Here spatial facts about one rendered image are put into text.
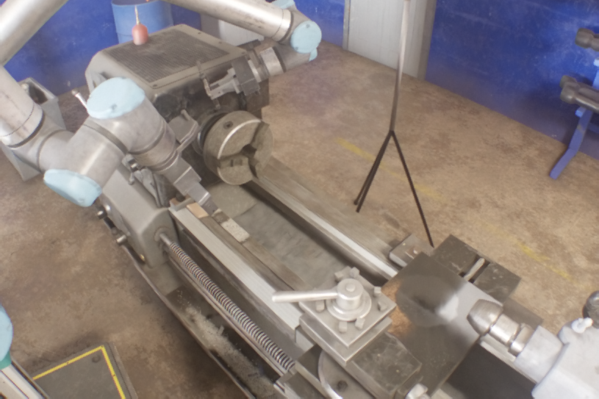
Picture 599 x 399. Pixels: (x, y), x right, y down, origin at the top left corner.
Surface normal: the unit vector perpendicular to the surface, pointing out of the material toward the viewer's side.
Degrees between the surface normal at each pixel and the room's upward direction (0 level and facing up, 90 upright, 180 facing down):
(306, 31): 92
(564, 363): 0
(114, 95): 19
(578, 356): 0
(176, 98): 90
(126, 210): 32
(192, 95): 90
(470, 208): 0
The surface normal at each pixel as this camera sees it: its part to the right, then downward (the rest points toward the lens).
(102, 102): -0.17, -0.56
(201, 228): -0.43, -0.39
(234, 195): 0.00, -0.78
